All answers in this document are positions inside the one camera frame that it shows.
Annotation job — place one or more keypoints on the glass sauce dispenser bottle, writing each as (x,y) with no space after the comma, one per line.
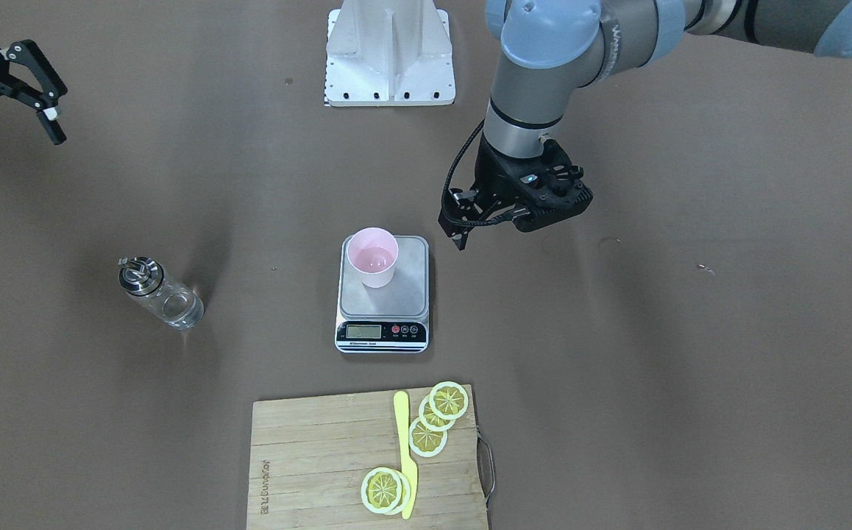
(147,282)

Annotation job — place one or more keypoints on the pink plastic cup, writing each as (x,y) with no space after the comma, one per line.
(373,252)

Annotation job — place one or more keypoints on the silver digital kitchen scale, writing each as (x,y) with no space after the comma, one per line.
(393,318)

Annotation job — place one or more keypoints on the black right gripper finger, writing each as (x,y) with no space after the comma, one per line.
(44,99)

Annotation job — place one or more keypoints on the lemon slice single top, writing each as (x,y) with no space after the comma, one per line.
(379,491)

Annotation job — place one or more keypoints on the lemon slice middle of stack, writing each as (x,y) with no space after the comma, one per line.
(430,419)

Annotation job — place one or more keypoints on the yellow plastic knife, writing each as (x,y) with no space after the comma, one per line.
(408,467)

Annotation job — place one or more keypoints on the lemon slice under single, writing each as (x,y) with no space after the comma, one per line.
(405,493)

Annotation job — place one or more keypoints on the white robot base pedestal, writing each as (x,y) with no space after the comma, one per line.
(388,54)

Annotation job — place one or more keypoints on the lemon slice near handle end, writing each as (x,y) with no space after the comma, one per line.
(449,400)

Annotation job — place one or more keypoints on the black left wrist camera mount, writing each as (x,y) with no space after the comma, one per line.
(472,208)

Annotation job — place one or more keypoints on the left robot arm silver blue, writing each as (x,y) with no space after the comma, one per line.
(550,48)

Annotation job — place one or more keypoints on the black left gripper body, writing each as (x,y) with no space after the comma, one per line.
(491,179)

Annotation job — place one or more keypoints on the lemon slice stack inner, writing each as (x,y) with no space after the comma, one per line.
(425,442)

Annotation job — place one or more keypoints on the bamboo cutting board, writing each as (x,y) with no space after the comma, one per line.
(309,456)

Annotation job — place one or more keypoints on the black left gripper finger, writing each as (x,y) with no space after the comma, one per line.
(460,234)

